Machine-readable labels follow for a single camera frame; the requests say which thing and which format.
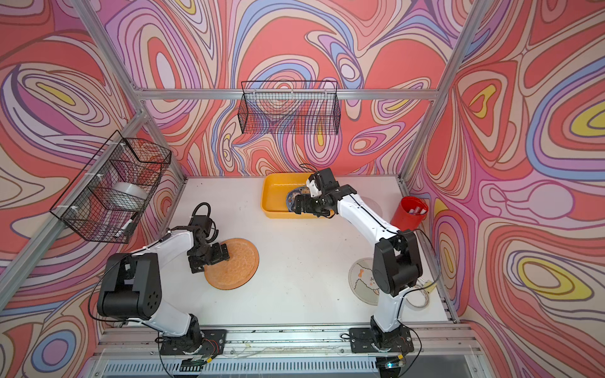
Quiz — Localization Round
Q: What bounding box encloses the yellow plastic storage box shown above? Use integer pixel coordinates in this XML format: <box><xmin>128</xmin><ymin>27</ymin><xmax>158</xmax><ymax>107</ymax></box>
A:
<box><xmin>261</xmin><ymin>173</ymin><xmax>317</xmax><ymax>220</ymax></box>

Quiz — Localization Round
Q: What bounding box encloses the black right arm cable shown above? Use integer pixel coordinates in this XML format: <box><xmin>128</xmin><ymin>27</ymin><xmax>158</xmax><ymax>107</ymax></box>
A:
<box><xmin>299</xmin><ymin>163</ymin><xmax>443</xmax><ymax>378</ymax></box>

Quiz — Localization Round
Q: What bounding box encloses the pink rainbow unicorn coaster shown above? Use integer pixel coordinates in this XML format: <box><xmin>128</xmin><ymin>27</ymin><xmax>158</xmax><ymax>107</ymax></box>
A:
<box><xmin>361</xmin><ymin>196</ymin><xmax>383</xmax><ymax>218</ymax></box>

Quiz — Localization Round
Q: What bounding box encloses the beige white dog coaster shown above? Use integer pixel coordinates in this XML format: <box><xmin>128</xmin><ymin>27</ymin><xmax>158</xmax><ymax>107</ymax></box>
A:
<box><xmin>348</xmin><ymin>258</ymin><xmax>381</xmax><ymax>306</ymax></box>

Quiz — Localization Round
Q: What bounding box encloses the blue toast cartoon coaster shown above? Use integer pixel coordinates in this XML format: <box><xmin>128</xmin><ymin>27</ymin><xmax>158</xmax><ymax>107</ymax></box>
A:
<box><xmin>286</xmin><ymin>186</ymin><xmax>310</xmax><ymax>213</ymax></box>

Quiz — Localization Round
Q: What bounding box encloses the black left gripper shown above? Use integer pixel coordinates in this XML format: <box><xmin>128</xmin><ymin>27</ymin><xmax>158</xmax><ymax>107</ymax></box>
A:
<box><xmin>191</xmin><ymin>242</ymin><xmax>231</xmax><ymax>274</ymax></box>

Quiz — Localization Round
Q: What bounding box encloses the black wire basket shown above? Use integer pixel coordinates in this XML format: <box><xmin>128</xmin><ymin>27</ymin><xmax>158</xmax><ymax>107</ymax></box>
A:
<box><xmin>237</xmin><ymin>80</ymin><xmax>341</xmax><ymax>136</ymax></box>
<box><xmin>50</xmin><ymin>132</ymin><xmax>172</xmax><ymax>244</ymax></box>

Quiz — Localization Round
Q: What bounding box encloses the black wire basket back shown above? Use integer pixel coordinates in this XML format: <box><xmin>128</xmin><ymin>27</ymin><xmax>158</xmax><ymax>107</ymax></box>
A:
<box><xmin>237</xmin><ymin>80</ymin><xmax>341</xmax><ymax>136</ymax></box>

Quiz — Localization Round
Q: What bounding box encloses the yellow sticky note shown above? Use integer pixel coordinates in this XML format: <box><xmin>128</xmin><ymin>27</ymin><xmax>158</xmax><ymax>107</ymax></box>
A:
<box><xmin>423</xmin><ymin>282</ymin><xmax>437</xmax><ymax>294</ymax></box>

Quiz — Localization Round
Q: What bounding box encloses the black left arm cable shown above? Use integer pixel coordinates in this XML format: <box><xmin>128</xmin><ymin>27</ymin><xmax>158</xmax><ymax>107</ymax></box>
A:
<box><xmin>87</xmin><ymin>202</ymin><xmax>221</xmax><ymax>378</ymax></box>

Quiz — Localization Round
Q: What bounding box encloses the white marker pen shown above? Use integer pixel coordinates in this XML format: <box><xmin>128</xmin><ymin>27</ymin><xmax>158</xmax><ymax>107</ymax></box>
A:
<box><xmin>114</xmin><ymin>220</ymin><xmax>132</xmax><ymax>238</ymax></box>

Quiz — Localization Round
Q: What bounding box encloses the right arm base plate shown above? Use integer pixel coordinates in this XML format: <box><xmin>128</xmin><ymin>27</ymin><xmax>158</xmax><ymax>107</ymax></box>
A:
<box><xmin>348</xmin><ymin>325</ymin><xmax>415</xmax><ymax>355</ymax></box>

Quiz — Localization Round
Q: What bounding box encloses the red plastic cup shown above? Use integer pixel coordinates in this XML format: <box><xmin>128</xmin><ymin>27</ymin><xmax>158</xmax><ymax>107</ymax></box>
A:
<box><xmin>391</xmin><ymin>196</ymin><xmax>429</xmax><ymax>231</ymax></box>

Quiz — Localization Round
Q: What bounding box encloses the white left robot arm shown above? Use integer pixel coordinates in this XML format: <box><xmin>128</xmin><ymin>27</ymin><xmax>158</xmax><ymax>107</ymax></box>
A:
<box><xmin>97</xmin><ymin>215</ymin><xmax>229</xmax><ymax>355</ymax></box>

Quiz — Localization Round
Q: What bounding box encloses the orange round coaster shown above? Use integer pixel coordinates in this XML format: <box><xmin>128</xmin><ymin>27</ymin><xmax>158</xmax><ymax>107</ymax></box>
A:
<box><xmin>204</xmin><ymin>238</ymin><xmax>260</xmax><ymax>291</ymax></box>

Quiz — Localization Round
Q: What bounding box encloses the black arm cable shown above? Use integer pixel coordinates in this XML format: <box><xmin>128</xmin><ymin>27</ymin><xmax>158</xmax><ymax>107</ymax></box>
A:
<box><xmin>87</xmin><ymin>202</ymin><xmax>221</xmax><ymax>378</ymax></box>
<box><xmin>299</xmin><ymin>163</ymin><xmax>443</xmax><ymax>378</ymax></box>

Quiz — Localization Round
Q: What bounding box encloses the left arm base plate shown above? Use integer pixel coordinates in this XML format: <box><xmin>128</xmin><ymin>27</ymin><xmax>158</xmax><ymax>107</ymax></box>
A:
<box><xmin>156</xmin><ymin>329</ymin><xmax>228</xmax><ymax>358</ymax></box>

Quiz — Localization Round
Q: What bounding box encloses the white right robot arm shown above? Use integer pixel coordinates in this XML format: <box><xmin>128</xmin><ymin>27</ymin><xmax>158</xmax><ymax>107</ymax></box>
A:
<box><xmin>286</xmin><ymin>169</ymin><xmax>423</xmax><ymax>351</ymax></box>

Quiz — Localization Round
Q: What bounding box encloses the black wire basket left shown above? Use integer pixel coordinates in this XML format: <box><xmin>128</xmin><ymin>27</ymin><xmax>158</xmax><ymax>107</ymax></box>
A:
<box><xmin>50</xmin><ymin>132</ymin><xmax>172</xmax><ymax>244</ymax></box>

